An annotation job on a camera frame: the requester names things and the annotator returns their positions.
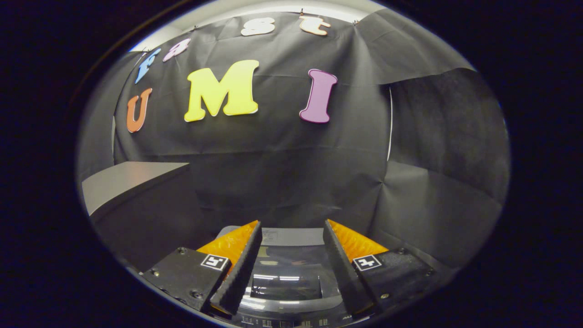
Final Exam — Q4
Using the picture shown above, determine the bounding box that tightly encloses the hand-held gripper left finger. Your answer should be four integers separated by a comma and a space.
141, 220, 263, 317

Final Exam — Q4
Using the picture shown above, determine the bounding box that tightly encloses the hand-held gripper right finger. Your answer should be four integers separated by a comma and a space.
322, 219, 435, 319

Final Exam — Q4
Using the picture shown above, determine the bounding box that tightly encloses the grey washing machine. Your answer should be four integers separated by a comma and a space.
214, 225, 378, 328

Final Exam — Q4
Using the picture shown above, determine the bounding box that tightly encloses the black backdrop cloth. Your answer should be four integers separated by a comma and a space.
77, 8, 511, 274

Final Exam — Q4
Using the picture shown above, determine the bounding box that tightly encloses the grey cabinet with dark top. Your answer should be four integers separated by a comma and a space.
81, 161, 215, 274

